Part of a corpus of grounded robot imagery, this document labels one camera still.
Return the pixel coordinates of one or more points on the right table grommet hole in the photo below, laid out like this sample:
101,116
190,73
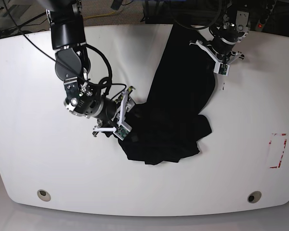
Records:
254,197

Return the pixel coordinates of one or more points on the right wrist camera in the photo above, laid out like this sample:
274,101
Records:
122,131

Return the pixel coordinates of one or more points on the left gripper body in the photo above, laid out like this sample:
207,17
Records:
225,39

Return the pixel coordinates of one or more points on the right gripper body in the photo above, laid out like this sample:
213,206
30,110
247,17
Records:
84,98

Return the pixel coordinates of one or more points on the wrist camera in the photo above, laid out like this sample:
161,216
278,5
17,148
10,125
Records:
221,69
122,131

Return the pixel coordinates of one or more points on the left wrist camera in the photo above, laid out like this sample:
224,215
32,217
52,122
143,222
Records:
221,69

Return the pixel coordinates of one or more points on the black T-shirt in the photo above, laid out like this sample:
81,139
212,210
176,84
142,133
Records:
169,124

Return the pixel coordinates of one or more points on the table grommet hole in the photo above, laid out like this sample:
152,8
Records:
254,197
43,195

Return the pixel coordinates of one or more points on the left table grommet hole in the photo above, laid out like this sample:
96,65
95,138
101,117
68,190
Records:
43,195

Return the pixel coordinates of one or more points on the red tape rectangle marking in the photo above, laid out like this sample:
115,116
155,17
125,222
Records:
276,149

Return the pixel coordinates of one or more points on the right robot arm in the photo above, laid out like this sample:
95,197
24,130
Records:
69,41

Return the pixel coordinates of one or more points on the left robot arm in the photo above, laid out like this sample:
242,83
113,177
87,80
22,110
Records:
239,17

